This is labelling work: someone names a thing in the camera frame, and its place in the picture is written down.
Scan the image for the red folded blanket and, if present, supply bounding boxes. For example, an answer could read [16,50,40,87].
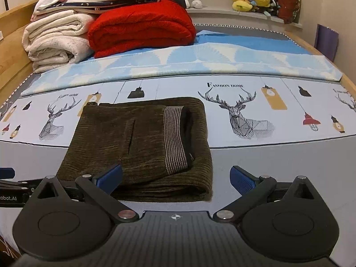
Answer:
[87,0,196,58]

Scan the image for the dark red plush toy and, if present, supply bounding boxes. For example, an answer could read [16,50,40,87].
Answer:
[277,0,301,24]

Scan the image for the cream folded blanket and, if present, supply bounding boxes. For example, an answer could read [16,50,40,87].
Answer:
[22,10,97,74]

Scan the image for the light blue patterned blanket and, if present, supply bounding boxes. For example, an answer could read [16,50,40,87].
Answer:
[21,30,342,97]

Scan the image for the dark brown corduroy pants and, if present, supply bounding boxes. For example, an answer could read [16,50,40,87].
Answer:
[57,97,213,202]

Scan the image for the deer print bed sheet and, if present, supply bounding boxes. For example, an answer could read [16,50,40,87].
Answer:
[1,75,355,148]

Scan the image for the purple bag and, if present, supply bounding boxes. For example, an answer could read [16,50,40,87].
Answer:
[314,24,339,61]

